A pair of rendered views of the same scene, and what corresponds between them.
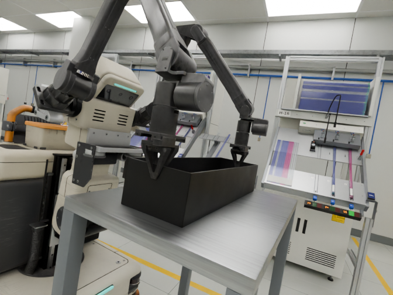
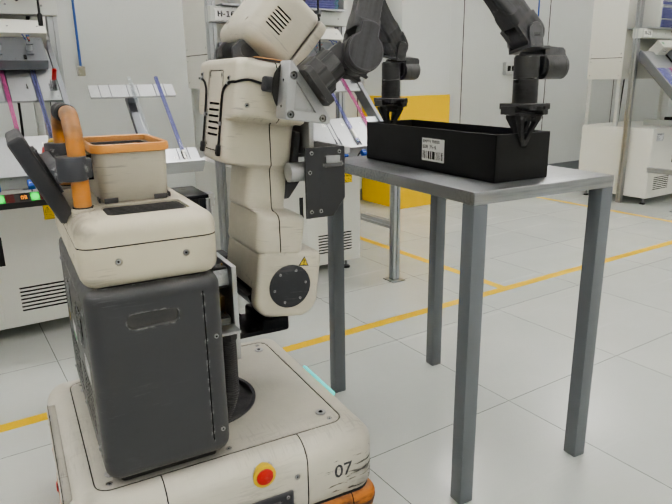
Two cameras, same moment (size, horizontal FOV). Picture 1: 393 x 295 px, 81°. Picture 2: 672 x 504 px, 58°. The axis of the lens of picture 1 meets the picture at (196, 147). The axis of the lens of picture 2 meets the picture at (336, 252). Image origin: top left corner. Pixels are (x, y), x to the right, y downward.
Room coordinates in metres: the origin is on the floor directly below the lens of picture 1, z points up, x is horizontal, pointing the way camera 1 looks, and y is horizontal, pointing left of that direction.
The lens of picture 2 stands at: (0.05, 1.54, 1.04)
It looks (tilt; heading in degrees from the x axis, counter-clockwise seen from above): 16 degrees down; 304
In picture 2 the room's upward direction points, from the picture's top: 1 degrees counter-clockwise
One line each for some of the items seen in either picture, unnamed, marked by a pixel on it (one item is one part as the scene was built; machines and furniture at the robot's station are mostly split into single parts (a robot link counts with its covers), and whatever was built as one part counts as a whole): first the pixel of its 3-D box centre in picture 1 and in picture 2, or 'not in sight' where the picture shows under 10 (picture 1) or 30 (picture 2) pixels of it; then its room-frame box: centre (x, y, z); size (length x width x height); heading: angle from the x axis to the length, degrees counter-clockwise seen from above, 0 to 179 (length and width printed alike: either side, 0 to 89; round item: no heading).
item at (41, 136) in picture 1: (55, 136); (124, 165); (1.15, 0.71, 0.87); 0.23 x 0.15 x 0.11; 152
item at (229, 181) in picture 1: (208, 179); (446, 146); (0.74, -0.06, 0.86); 0.57 x 0.17 x 0.11; 152
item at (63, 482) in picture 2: not in sight; (58, 462); (1.23, 0.90, 0.23); 0.41 x 0.02 x 0.08; 152
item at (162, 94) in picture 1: (170, 96); (528, 67); (0.49, 0.07, 1.06); 0.07 x 0.06 x 0.07; 54
